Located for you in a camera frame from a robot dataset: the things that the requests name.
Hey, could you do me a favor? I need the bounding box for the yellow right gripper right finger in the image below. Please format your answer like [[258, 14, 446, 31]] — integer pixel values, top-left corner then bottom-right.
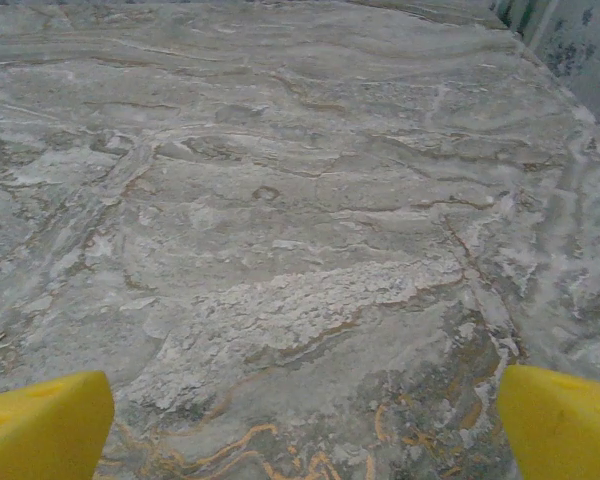
[[496, 364, 600, 480]]

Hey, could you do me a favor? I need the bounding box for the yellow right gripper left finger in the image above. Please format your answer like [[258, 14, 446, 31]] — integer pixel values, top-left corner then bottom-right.
[[0, 370, 116, 480]]

